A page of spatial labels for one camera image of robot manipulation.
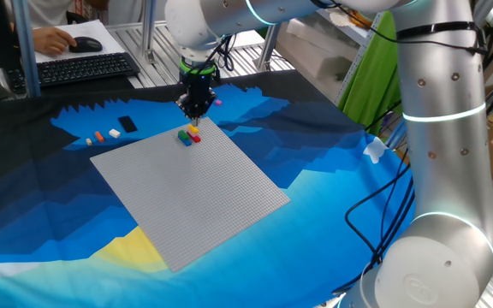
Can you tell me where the white foam block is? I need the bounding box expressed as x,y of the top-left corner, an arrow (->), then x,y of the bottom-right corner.
274,19 -> 371,104

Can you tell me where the blue mountain print tablecloth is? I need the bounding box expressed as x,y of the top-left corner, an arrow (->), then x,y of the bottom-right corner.
0,69 -> 415,308

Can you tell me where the person's white shirt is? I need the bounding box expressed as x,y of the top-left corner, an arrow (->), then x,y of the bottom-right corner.
27,0 -> 74,27

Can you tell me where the grey Lego baseplate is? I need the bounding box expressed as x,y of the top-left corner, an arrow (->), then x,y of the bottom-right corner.
89,115 -> 292,274

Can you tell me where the black computer mouse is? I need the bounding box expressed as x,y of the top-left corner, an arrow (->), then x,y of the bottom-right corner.
68,36 -> 104,54

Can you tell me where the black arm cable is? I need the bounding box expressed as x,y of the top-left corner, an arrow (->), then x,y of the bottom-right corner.
331,164 -> 415,296

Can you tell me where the blue grey frame post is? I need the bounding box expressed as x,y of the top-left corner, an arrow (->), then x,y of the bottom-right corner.
10,0 -> 42,98

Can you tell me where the black computer keyboard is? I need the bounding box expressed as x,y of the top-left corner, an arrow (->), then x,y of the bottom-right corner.
6,51 -> 141,93

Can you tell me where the black cable strap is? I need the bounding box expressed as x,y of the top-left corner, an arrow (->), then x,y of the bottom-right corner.
395,21 -> 489,56

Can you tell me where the black Lego plate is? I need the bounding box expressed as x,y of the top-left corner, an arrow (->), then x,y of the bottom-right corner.
117,115 -> 139,133

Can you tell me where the black camera cable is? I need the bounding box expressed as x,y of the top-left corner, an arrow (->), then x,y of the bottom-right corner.
211,36 -> 237,73

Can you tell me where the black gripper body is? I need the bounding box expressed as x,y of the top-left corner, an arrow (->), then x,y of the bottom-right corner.
175,73 -> 217,119

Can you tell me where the white paper sheet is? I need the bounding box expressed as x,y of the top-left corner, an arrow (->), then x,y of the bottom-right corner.
34,19 -> 127,64

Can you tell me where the person's bare hand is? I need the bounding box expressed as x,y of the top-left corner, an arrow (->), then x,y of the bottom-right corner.
31,26 -> 78,56

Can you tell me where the yellow tape roll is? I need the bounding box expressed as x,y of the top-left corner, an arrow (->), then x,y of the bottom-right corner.
348,10 -> 378,30

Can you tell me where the aluminium frame post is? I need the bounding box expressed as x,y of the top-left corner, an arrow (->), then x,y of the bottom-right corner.
140,0 -> 158,64

